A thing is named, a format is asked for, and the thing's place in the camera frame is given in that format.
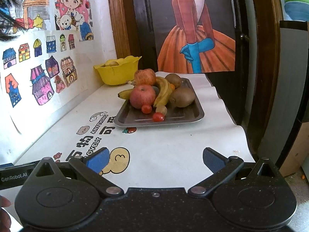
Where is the wooden door frame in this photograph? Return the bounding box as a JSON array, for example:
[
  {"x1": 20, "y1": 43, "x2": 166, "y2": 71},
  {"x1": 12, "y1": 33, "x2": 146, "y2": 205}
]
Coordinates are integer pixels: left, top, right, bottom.
[{"x1": 106, "y1": 0, "x2": 283, "y2": 155}]

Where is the blue water bottle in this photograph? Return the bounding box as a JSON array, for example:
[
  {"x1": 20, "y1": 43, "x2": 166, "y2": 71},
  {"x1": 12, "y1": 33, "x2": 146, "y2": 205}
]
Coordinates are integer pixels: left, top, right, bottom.
[{"x1": 276, "y1": 0, "x2": 309, "y2": 21}]

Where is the yellow banana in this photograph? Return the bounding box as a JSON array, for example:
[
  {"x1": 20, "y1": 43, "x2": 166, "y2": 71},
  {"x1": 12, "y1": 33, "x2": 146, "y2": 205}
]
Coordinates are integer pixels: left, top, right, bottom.
[
  {"x1": 117, "y1": 81, "x2": 138, "y2": 100},
  {"x1": 153, "y1": 77, "x2": 173, "y2": 108}
]

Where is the cardboard box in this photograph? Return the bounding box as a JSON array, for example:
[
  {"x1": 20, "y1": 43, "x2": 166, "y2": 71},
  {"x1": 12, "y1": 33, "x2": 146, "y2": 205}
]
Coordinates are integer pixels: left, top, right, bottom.
[{"x1": 279, "y1": 121, "x2": 309, "y2": 177}]

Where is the person's left hand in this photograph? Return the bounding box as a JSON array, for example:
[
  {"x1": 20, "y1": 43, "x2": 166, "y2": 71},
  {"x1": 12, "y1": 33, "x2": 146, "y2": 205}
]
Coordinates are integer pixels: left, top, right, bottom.
[{"x1": 0, "y1": 196, "x2": 12, "y2": 232}]

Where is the colourful houses drawing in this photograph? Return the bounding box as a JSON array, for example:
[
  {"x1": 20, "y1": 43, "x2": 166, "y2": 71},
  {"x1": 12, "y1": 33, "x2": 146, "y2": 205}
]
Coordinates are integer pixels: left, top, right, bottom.
[{"x1": 0, "y1": 30, "x2": 80, "y2": 133}]

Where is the large red apple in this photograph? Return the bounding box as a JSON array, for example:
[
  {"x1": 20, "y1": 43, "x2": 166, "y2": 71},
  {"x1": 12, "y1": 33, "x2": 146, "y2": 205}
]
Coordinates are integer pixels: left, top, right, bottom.
[{"x1": 130, "y1": 84, "x2": 156, "y2": 109}]

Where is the grey white panel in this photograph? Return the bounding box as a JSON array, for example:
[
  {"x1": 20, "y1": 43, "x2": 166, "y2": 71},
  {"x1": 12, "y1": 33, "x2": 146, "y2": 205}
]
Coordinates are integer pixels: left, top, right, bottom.
[{"x1": 275, "y1": 20, "x2": 309, "y2": 167}]

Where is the girl with teddy drawing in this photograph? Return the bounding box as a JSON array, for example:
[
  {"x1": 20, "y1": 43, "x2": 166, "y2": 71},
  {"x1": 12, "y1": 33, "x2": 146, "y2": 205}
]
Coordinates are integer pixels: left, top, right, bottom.
[{"x1": 54, "y1": 0, "x2": 94, "y2": 41}]

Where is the yellow plastic bowl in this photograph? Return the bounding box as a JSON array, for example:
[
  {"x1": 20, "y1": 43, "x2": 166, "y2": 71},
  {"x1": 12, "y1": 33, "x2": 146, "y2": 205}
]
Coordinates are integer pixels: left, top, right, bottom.
[{"x1": 94, "y1": 55, "x2": 142, "y2": 86}]

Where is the laughing boy drawing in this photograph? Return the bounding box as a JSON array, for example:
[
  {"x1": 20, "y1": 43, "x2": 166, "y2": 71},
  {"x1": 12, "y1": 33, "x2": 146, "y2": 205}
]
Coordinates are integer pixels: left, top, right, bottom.
[{"x1": 14, "y1": 0, "x2": 52, "y2": 31}]

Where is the brown kiwi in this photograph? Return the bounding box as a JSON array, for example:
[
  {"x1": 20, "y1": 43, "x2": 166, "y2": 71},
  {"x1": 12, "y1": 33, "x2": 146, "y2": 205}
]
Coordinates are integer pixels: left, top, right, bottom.
[
  {"x1": 169, "y1": 87, "x2": 195, "y2": 108},
  {"x1": 165, "y1": 73, "x2": 182, "y2": 89}
]

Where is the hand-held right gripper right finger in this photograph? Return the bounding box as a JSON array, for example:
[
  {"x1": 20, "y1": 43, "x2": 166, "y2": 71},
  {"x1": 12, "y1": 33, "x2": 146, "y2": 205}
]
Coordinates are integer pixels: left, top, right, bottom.
[{"x1": 187, "y1": 147, "x2": 278, "y2": 197}]

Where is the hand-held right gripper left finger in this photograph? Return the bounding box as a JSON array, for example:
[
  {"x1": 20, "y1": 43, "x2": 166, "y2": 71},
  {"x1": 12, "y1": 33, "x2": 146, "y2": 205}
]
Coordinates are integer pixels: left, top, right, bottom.
[{"x1": 34, "y1": 147, "x2": 123, "y2": 197}]

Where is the metal tray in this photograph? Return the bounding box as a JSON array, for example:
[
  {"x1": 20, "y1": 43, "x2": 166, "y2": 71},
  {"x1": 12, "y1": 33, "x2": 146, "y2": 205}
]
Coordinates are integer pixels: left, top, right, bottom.
[{"x1": 113, "y1": 77, "x2": 205, "y2": 128}]

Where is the yellowish fruit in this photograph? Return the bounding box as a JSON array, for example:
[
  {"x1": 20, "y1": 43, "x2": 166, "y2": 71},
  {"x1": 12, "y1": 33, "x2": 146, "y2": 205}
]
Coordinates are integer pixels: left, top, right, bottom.
[{"x1": 101, "y1": 59, "x2": 120, "y2": 67}]

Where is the person's dark hair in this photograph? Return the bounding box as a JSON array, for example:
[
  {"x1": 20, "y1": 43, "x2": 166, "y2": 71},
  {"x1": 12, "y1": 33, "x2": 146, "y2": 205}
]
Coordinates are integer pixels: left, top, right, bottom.
[{"x1": 0, "y1": 0, "x2": 27, "y2": 41}]

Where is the orange dress poster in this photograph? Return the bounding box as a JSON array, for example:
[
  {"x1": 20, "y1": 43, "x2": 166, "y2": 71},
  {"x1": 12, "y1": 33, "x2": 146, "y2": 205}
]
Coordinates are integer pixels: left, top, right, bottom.
[{"x1": 157, "y1": 0, "x2": 236, "y2": 74}]

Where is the dark door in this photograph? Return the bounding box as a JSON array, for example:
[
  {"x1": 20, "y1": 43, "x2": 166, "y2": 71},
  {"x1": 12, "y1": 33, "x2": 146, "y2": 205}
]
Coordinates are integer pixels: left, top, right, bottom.
[{"x1": 130, "y1": 0, "x2": 250, "y2": 126}]

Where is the small red apple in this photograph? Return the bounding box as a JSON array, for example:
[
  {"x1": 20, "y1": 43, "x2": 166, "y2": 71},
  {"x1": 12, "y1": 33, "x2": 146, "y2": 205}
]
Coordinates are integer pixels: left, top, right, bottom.
[{"x1": 134, "y1": 69, "x2": 156, "y2": 86}]

